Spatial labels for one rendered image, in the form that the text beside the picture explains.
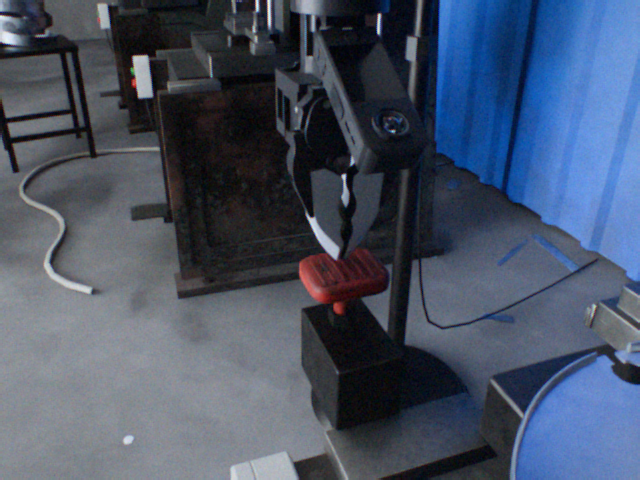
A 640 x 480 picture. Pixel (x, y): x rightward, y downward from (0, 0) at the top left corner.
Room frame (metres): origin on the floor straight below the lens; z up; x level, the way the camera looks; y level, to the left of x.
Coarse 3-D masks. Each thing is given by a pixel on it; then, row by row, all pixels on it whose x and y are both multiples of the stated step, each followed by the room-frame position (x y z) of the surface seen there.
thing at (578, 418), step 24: (600, 360) 0.27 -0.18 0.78; (624, 360) 0.27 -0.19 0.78; (552, 384) 0.25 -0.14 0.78; (576, 384) 0.25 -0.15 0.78; (600, 384) 0.25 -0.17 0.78; (624, 384) 0.25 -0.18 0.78; (528, 408) 0.23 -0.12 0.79; (552, 408) 0.23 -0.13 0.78; (576, 408) 0.23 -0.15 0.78; (600, 408) 0.23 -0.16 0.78; (624, 408) 0.23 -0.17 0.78; (528, 432) 0.21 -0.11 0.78; (552, 432) 0.21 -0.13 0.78; (576, 432) 0.21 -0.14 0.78; (600, 432) 0.21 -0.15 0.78; (624, 432) 0.21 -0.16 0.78; (528, 456) 0.20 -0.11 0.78; (552, 456) 0.20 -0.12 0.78; (576, 456) 0.20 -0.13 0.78; (600, 456) 0.20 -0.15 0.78; (624, 456) 0.20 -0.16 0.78
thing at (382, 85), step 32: (320, 32) 0.42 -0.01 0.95; (352, 32) 0.42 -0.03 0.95; (320, 64) 0.41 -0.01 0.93; (352, 64) 0.39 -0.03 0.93; (384, 64) 0.40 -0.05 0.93; (352, 96) 0.37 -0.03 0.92; (384, 96) 0.37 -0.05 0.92; (352, 128) 0.35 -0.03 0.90; (384, 128) 0.34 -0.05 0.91; (416, 128) 0.35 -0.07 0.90; (384, 160) 0.33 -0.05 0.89; (416, 160) 0.34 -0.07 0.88
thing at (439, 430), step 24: (408, 408) 0.37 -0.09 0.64; (432, 408) 0.37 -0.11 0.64; (456, 408) 0.37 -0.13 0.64; (336, 432) 0.34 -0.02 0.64; (360, 432) 0.34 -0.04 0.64; (384, 432) 0.34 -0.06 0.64; (408, 432) 0.34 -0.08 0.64; (432, 432) 0.34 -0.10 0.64; (456, 432) 0.34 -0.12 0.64; (336, 456) 0.32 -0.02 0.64; (360, 456) 0.32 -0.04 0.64; (384, 456) 0.32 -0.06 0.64; (408, 456) 0.32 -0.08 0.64; (432, 456) 0.32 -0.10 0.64; (456, 456) 0.32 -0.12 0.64; (480, 456) 0.33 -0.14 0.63
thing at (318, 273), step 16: (320, 256) 0.43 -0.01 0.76; (352, 256) 0.43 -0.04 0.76; (368, 256) 0.43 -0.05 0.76; (304, 272) 0.41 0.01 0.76; (320, 272) 0.41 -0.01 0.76; (336, 272) 0.41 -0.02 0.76; (352, 272) 0.41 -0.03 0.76; (368, 272) 0.41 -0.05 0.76; (384, 272) 0.41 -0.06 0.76; (320, 288) 0.39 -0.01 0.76; (336, 288) 0.39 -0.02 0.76; (352, 288) 0.39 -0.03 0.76; (368, 288) 0.39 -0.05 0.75; (384, 288) 0.40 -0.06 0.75; (336, 304) 0.41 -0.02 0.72
